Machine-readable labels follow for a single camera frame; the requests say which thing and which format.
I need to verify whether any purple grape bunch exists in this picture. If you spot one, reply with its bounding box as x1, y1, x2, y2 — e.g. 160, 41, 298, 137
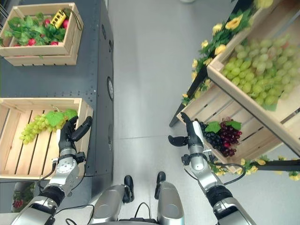
218, 119, 243, 158

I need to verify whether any green grape bunch with leaves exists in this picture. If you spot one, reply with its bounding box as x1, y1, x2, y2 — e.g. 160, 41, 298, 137
19, 107, 79, 144

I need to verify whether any large tilted wooden crate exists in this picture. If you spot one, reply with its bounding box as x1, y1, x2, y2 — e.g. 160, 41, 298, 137
206, 0, 300, 151

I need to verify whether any black robot body cable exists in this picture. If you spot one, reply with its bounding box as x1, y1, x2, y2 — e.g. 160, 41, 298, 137
134, 202, 157, 220

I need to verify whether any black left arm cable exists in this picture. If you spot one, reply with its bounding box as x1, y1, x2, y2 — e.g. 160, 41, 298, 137
54, 204, 95, 225

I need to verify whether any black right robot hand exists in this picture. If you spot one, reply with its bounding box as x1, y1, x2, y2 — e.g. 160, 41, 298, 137
168, 112, 205, 148

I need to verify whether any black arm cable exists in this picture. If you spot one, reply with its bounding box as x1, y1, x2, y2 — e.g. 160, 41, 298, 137
54, 204, 95, 225
213, 162, 247, 186

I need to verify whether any silver right robot leg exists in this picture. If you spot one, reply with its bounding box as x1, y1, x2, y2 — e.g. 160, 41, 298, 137
156, 181, 185, 225

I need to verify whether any black strap cord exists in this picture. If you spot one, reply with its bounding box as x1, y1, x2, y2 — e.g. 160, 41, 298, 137
69, 8, 84, 31

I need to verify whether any heap of green grapes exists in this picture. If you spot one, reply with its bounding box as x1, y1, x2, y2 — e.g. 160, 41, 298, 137
221, 34, 300, 111

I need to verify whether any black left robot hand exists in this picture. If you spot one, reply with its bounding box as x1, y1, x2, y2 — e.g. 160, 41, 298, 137
56, 115, 93, 151

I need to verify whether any yellow sunflower garland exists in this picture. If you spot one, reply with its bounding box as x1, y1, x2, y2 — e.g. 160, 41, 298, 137
181, 0, 275, 106
208, 154, 300, 181

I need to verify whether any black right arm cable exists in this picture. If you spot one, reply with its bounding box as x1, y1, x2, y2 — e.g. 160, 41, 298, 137
213, 162, 247, 186

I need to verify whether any yellow handheld device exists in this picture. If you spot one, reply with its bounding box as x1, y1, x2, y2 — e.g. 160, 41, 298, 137
50, 8, 69, 29

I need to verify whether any silver robot leg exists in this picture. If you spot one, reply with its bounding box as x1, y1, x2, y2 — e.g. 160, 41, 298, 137
156, 181, 185, 225
90, 184, 129, 225

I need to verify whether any silver left robot leg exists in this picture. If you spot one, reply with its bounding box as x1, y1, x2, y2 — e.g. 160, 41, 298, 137
90, 184, 129, 225

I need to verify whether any wooden crate with radishes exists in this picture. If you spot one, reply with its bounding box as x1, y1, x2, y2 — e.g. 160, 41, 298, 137
0, 2, 84, 67

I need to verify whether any dark left robot foot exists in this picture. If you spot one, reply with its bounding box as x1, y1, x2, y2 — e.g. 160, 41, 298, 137
123, 174, 135, 203

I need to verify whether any dark right robot foot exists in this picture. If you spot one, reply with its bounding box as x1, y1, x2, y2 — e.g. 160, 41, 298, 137
154, 171, 167, 200

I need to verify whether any black grape bunch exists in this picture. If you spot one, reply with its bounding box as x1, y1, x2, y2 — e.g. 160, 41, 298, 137
198, 120, 223, 150

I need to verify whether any tilted wooden slatted crate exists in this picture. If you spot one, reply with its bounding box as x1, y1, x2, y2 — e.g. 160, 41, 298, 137
176, 82, 282, 174

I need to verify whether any green leafy radish bundle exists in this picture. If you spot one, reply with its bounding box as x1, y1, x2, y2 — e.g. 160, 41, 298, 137
3, 12, 72, 47

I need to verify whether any dark grey metal table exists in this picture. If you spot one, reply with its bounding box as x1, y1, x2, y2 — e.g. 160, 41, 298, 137
0, 0, 115, 210

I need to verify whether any dark robot foot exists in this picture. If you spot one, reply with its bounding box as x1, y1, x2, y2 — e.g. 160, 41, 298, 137
154, 171, 167, 200
123, 174, 135, 203

